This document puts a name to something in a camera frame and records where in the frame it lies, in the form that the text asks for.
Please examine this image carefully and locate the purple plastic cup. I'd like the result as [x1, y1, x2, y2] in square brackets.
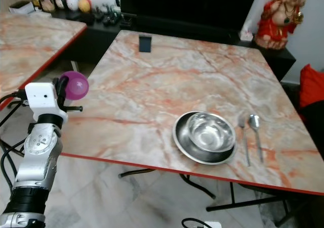
[60, 71, 90, 101]

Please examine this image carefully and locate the black television console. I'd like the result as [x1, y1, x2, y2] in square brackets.
[50, 8, 297, 83]

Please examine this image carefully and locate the white and blue ball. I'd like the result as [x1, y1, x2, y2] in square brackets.
[67, 0, 80, 12]

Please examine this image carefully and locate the orange yellow ball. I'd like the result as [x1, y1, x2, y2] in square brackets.
[78, 0, 92, 13]

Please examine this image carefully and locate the red hat figurine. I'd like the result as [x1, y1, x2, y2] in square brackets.
[38, 0, 56, 13]

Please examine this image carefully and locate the white cardboard box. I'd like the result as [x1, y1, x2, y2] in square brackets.
[8, 0, 37, 15]

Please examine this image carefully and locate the small black stand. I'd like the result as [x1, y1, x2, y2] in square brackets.
[139, 34, 153, 53]

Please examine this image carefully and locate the round steel plate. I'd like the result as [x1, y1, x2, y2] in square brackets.
[173, 111, 238, 166]

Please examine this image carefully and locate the steel bowl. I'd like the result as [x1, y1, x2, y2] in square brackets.
[186, 112, 236, 153]

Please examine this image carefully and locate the black television screen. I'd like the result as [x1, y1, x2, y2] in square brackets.
[120, 0, 262, 32]

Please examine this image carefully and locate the steel fork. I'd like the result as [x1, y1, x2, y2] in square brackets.
[237, 116, 252, 167]

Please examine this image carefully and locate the white power adapter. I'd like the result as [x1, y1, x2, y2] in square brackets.
[201, 221, 223, 228]

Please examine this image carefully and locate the steel spoon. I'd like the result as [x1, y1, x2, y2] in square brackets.
[248, 114, 265, 163]

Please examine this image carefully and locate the small tissue box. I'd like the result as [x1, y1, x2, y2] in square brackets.
[238, 29, 254, 42]

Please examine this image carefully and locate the red laughing Buddha statue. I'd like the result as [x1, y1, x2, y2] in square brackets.
[254, 0, 307, 51]

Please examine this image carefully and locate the red cushion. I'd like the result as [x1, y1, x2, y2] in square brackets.
[298, 64, 324, 110]

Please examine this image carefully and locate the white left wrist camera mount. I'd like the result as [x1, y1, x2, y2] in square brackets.
[25, 82, 69, 123]

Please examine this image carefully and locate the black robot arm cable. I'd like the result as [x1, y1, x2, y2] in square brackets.
[0, 90, 32, 174]

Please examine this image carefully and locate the black floor cable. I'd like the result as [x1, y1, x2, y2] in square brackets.
[181, 217, 206, 228]

